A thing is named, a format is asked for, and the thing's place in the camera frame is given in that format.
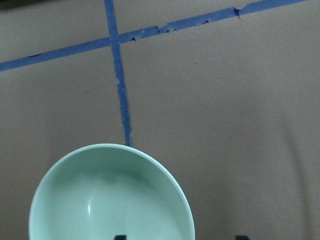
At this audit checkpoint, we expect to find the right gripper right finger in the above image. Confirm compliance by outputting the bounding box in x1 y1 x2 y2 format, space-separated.
235 235 250 240

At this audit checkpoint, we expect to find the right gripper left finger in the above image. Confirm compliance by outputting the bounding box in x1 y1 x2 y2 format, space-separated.
114 234 127 240

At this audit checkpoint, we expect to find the mint green bowl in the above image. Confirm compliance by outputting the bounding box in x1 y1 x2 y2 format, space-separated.
28 143 196 240

